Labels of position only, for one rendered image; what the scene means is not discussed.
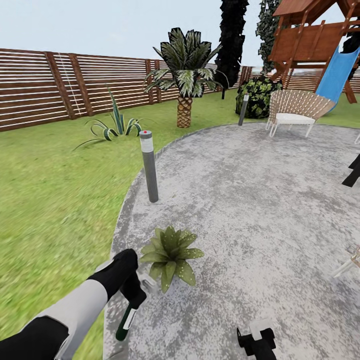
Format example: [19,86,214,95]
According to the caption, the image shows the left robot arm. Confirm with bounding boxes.
[0,249,158,360]

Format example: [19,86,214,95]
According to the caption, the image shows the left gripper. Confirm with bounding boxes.
[120,278,147,309]

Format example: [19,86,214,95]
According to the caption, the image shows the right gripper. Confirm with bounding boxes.
[237,329,276,360]

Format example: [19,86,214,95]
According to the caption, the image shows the insectifuge atomizer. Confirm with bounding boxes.
[115,303,137,341]

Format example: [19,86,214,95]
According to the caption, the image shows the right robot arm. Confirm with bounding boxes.
[237,317,277,360]

